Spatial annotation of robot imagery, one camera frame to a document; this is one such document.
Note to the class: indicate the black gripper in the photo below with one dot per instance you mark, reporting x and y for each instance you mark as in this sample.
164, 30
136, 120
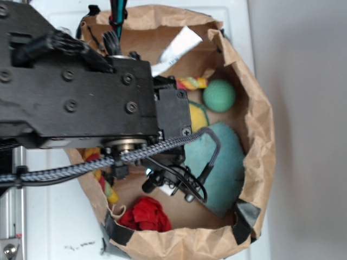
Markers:
165, 161

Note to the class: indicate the red paper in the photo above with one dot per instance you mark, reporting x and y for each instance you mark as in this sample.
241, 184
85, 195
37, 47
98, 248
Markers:
146, 214

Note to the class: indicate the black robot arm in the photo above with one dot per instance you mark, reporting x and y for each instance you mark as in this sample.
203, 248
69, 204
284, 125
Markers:
58, 92

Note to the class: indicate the brown paper bag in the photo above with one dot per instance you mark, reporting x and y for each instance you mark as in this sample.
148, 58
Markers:
197, 233

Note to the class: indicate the teal microfibre cloth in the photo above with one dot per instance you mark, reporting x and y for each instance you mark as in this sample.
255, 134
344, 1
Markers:
225, 181

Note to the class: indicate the yellow green sponge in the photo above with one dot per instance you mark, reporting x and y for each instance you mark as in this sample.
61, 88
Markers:
199, 117

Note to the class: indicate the green dimpled ball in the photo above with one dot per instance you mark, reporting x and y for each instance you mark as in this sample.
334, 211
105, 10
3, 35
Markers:
219, 96

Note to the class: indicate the white paper label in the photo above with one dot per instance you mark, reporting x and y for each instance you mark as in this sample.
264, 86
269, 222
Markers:
184, 41

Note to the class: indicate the multicolour twisted rope toy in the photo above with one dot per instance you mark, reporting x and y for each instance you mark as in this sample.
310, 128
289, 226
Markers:
193, 82

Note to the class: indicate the aluminium frame rail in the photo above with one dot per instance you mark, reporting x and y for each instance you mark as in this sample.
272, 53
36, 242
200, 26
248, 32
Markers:
12, 208

